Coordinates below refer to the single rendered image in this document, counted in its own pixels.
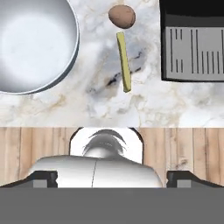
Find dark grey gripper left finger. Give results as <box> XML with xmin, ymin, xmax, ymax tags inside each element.
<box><xmin>0</xmin><ymin>170</ymin><xmax>59</xmax><ymax>189</ymax></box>

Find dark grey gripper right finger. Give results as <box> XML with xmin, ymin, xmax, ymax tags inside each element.
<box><xmin>165</xmin><ymin>170</ymin><xmax>224</xmax><ymax>189</ymax></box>

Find yellow butter stick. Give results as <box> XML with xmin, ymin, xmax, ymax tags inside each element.
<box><xmin>115</xmin><ymin>31</ymin><xmax>132</xmax><ymax>94</ymax></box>

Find white metal mixing bowl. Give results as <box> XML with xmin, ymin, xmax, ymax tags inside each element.
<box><xmin>0</xmin><ymin>0</ymin><xmax>81</xmax><ymax>95</ymax></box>

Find brown egg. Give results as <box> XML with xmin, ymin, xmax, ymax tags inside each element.
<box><xmin>108</xmin><ymin>4</ymin><xmax>137</xmax><ymax>30</ymax></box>

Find white rounded object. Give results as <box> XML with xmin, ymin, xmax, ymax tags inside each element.
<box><xmin>27</xmin><ymin>127</ymin><xmax>164</xmax><ymax>189</ymax></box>

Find black and grey appliance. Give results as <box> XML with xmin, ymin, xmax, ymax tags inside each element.
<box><xmin>158</xmin><ymin>0</ymin><xmax>224</xmax><ymax>83</ymax></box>

